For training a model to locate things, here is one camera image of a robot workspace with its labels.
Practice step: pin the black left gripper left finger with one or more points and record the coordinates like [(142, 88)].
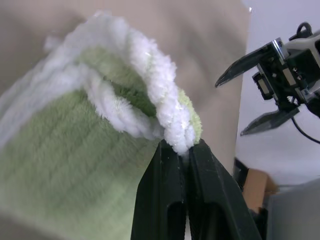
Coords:
[(160, 200)]

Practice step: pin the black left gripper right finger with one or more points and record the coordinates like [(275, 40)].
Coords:
[(215, 200)]

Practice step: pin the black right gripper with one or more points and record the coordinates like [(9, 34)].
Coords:
[(282, 82)]

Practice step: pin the light green towel white trim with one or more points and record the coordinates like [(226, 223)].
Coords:
[(62, 162)]

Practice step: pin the brown cardboard box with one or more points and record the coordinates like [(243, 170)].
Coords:
[(257, 187)]

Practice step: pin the grey metal box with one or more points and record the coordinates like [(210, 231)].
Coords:
[(292, 215)]

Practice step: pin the black table frame beam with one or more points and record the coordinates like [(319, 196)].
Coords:
[(240, 175)]

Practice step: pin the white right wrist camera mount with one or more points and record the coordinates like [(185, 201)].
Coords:
[(297, 45)]

